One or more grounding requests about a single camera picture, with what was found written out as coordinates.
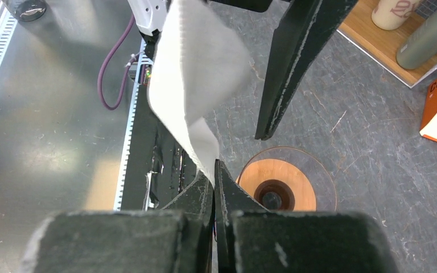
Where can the cream white bottle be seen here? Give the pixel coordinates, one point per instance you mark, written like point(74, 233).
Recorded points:
point(391, 14)

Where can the grey green bottle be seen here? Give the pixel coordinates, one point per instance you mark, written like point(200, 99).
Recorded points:
point(420, 46)

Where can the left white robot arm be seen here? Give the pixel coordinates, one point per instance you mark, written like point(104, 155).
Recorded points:
point(151, 15)

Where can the wooden ring stand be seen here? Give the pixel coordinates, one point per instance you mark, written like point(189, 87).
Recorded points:
point(278, 185)

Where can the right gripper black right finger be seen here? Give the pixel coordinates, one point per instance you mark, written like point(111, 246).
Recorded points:
point(230, 198)

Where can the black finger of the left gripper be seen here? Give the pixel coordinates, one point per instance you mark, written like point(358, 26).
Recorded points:
point(304, 30)

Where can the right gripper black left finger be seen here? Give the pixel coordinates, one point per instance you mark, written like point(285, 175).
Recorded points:
point(196, 203)

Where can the white wire wooden shelf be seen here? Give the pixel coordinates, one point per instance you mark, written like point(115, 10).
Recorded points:
point(381, 45)

